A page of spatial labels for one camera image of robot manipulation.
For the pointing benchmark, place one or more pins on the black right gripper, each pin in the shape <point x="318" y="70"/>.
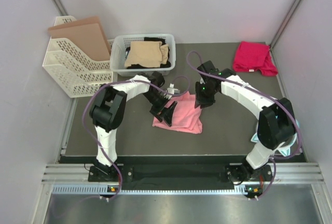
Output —
<point x="200" y="100"/>

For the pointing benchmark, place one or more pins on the beige folded garment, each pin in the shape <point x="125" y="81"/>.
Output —
<point x="144" y="55"/>

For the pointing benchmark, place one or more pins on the white perforated file organizer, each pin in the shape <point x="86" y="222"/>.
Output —
<point x="71" y="68"/>

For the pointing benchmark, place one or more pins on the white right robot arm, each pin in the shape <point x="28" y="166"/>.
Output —
<point x="275" y="128"/>

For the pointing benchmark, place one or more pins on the black garment in basket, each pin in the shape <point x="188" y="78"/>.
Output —
<point x="153" y="40"/>

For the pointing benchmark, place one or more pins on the brown cardboard folder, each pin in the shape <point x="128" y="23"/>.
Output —
<point x="87" y="34"/>

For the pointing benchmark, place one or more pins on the red t shirt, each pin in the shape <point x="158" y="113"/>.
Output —
<point x="251" y="57"/>

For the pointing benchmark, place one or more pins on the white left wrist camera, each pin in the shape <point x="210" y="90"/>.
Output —
<point x="172" y="91"/>

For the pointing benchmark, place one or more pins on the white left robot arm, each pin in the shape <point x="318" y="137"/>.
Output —
<point x="108" y="108"/>

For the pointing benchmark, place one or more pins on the pink t shirt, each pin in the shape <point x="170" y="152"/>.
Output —
<point x="186" y="118"/>

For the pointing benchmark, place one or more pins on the teal cat ear headphones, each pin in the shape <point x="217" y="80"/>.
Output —
<point x="285" y="149"/>

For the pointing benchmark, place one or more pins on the white plastic basket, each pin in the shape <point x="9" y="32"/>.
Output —
<point x="122" y="42"/>

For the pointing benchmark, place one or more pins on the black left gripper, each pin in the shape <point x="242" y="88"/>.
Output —
<point x="166" y="113"/>

